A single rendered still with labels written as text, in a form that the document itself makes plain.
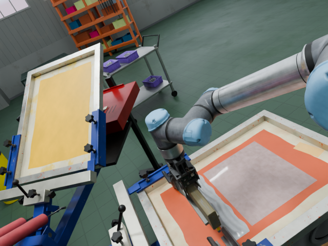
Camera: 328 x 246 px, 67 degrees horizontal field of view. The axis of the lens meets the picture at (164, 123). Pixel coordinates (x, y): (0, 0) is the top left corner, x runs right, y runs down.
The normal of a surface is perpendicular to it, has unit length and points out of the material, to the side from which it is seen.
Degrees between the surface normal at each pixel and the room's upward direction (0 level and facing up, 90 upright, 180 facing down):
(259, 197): 0
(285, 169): 0
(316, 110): 87
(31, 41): 90
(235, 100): 86
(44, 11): 90
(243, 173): 0
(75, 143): 32
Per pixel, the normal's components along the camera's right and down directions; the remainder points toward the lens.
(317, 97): -0.65, 0.56
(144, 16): 0.47, 0.30
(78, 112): -0.37, -0.37
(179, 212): -0.37, -0.79
